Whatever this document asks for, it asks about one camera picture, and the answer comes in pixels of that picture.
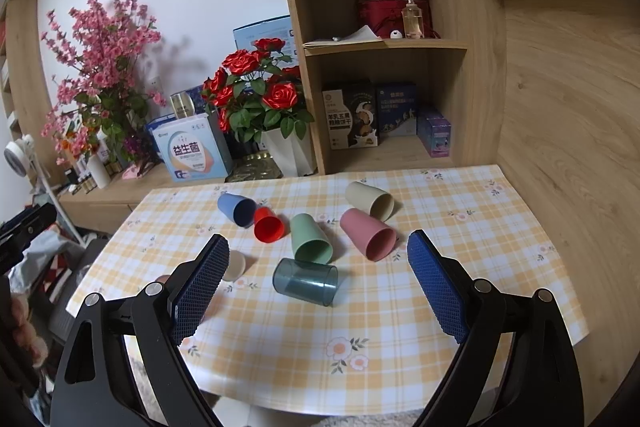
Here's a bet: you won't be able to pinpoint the translucent brown plastic cup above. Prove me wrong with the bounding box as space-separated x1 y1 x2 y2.
155 274 170 284

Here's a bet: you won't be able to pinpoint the white plastic cup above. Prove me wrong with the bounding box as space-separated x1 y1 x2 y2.
222 251 246 283

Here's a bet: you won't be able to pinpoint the blue plastic cup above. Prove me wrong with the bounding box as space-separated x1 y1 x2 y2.
217 193 257 228

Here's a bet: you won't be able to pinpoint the red plastic cup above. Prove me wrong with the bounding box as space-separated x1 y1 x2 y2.
254 206 285 244

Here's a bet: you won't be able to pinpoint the translucent teal plastic cup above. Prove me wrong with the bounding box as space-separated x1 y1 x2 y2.
272 258 340 307

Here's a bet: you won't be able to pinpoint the green plastic cup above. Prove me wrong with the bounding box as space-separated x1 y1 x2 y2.
290 213 333 265

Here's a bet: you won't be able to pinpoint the pink plastic cup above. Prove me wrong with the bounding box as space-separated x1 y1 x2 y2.
340 208 397 262

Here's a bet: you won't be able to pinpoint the beige plastic cup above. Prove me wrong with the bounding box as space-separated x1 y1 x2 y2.
345 182 395 222

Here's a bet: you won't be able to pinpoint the white standing fan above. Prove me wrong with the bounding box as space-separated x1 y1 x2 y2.
3 133 87 249

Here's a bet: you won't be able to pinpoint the wooden low cabinet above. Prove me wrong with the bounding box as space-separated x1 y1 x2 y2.
58 165 224 234

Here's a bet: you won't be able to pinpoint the white slim vase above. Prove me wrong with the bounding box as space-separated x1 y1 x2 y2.
87 154 111 190

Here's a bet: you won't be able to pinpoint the yellow plaid floral tablecloth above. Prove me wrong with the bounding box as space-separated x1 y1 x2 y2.
67 166 588 415

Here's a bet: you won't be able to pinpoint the pink cherry blossom branches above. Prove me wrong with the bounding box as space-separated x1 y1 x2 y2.
40 0 165 169

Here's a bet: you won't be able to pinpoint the blue white box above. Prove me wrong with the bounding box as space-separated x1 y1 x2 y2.
144 114 176 144

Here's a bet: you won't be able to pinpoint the white probiotic box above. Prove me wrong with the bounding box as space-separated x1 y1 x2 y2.
153 114 233 182

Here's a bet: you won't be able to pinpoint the green gold round tin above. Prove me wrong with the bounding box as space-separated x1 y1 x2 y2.
226 150 283 183

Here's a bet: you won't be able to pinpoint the white faceted vase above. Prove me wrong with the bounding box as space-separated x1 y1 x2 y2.
262 129 317 178

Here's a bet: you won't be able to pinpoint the silver blue box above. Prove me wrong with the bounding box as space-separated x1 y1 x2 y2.
170 91 195 119

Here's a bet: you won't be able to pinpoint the red rose bouquet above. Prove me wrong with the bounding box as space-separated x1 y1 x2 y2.
201 38 314 143

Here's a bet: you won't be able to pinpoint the white black cookie box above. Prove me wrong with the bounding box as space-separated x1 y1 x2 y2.
322 83 378 150

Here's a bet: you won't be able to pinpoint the purple small box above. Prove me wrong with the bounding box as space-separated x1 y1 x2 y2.
416 112 451 158

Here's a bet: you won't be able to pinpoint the light blue tall box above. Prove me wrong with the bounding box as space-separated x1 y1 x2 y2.
232 14 298 63

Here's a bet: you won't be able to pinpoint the dark blue box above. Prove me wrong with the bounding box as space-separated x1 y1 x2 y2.
374 82 416 139

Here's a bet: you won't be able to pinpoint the wooden shelf unit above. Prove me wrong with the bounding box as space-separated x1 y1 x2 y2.
288 0 506 174

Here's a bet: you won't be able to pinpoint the clear perfume bottle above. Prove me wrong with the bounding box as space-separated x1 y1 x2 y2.
401 0 424 39

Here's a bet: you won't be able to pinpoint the red basket with handle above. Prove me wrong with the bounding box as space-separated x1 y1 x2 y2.
355 0 438 39

